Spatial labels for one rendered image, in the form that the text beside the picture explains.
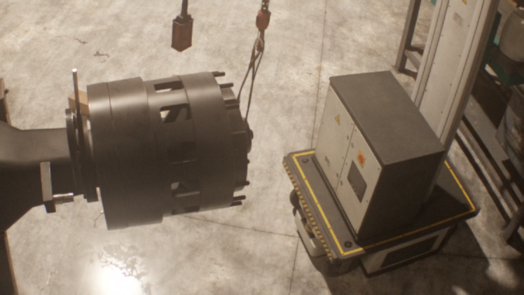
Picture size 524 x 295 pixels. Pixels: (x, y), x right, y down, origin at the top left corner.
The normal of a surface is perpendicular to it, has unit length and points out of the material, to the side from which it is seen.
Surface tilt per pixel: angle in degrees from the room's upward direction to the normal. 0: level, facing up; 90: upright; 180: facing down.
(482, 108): 0
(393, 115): 0
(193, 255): 0
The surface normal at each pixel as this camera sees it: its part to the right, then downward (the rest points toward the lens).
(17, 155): 0.52, -0.70
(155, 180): 0.33, 0.34
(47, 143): 0.19, -0.73
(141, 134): 0.25, -0.21
